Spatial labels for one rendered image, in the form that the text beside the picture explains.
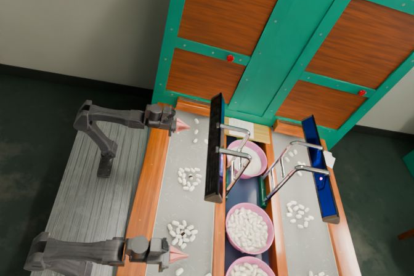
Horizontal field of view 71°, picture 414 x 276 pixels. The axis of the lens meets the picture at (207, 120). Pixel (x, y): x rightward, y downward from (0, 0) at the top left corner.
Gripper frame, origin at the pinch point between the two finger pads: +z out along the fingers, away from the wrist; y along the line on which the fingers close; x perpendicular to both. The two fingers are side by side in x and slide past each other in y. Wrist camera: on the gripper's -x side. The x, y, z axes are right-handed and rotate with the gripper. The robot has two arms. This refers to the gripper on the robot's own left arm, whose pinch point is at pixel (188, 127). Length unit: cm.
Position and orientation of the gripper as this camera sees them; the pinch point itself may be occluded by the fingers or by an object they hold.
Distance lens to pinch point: 144.6
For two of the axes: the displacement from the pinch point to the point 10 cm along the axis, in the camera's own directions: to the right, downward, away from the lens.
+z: 9.6, 1.6, 2.3
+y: -0.3, -7.6, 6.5
